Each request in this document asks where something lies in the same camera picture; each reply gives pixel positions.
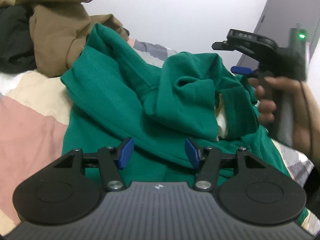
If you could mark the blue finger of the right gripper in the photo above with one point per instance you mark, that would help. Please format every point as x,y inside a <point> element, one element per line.
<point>241,70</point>

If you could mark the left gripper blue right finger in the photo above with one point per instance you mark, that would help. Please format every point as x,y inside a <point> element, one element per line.
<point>193,152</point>

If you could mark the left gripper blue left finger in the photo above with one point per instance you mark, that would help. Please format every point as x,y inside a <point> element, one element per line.
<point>125,151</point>

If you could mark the green sweatshirt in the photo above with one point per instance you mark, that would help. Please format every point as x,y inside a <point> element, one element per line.
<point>117,95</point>

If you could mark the right hand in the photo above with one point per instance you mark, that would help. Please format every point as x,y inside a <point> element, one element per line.
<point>306,112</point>

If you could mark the grey door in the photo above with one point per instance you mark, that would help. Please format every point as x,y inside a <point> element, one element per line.
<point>279,16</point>

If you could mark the patchwork bed cover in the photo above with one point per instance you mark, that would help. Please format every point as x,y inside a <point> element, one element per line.
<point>48,194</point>

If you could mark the brown garment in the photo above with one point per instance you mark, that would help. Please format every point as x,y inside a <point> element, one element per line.
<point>59,29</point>

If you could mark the black garment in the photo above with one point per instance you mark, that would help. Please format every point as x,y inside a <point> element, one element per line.
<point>17,48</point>

